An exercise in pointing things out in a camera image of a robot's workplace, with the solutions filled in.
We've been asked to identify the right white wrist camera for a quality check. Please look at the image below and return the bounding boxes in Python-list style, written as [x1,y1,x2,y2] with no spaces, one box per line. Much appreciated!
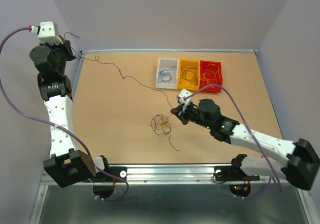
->
[177,89,193,113]

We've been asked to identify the coloured wire bundle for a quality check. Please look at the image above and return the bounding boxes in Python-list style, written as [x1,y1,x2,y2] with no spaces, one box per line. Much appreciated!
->
[62,32,181,152]

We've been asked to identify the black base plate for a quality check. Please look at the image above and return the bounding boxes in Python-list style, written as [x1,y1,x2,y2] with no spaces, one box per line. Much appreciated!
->
[91,166,127,183]
[214,166,260,182]

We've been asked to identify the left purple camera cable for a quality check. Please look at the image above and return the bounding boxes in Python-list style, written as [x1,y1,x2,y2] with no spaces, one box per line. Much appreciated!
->
[0,26,130,202]

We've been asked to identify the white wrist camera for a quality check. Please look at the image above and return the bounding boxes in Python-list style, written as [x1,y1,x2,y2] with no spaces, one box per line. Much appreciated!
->
[38,21,62,45]
[177,89,193,113]

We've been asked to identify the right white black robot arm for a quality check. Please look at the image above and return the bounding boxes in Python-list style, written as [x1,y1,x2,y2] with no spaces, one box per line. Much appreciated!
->
[170,99,320,191]

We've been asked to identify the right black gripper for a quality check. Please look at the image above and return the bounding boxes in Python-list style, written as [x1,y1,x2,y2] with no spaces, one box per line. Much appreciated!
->
[170,102,213,130]

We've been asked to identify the aluminium front rail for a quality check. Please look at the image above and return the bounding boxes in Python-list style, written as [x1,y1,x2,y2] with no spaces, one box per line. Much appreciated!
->
[39,162,308,185]

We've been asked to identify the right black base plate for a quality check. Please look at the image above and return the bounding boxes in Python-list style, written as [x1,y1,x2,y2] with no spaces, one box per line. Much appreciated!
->
[214,166,260,182]

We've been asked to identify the white plastic bin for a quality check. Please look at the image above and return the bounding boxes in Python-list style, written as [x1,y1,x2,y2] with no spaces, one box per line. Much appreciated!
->
[155,57,180,90]

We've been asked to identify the dark wires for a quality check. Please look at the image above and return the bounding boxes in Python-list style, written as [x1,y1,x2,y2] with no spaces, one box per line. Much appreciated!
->
[179,66,200,86]

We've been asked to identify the yellow plastic bin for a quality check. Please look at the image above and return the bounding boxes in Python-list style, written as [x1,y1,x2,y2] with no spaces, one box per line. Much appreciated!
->
[177,59,200,91]

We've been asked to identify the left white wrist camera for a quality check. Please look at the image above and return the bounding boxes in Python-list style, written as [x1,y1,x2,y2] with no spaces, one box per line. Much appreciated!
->
[38,21,62,45]

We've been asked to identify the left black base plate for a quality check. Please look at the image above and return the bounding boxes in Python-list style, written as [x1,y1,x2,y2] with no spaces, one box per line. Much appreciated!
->
[91,166,127,183]

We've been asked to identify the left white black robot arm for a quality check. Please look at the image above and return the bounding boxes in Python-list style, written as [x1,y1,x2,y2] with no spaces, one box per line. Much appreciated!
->
[29,39,111,188]

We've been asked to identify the red plastic bin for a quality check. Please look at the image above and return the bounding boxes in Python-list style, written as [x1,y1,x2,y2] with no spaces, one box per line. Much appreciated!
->
[199,60,223,89]

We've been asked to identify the blue wire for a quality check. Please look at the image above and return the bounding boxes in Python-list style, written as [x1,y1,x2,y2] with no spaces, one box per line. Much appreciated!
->
[156,65,178,84]

